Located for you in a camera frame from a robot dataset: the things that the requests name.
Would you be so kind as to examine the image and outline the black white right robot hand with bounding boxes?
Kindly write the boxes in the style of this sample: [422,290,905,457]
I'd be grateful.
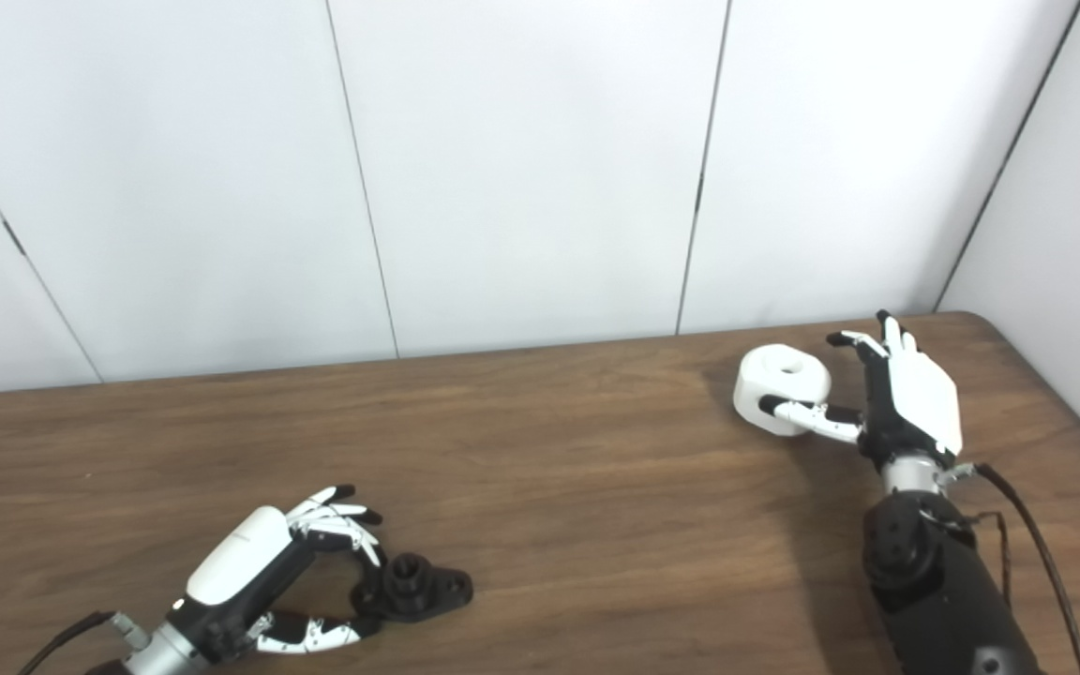
[758,310,964,470]

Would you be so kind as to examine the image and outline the thin black wire loop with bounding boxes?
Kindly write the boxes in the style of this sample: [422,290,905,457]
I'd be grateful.
[957,511,1013,610]

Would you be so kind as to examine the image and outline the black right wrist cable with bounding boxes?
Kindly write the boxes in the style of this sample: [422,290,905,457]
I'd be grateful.
[938,462,1080,675]

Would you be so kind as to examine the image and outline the black plastic holder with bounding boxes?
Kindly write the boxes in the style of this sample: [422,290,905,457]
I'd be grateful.
[351,553,474,623]

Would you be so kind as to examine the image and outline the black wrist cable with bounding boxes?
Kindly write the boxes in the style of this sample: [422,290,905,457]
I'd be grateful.
[17,610,152,675]
[938,462,1080,675]

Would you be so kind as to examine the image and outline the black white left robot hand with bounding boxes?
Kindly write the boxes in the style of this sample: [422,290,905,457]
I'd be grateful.
[165,484,384,665]

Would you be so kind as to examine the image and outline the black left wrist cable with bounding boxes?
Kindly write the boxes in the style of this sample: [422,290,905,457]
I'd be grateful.
[17,610,152,675]

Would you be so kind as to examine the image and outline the round white plastic piece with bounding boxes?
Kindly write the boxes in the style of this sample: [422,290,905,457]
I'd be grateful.
[733,344,832,438]

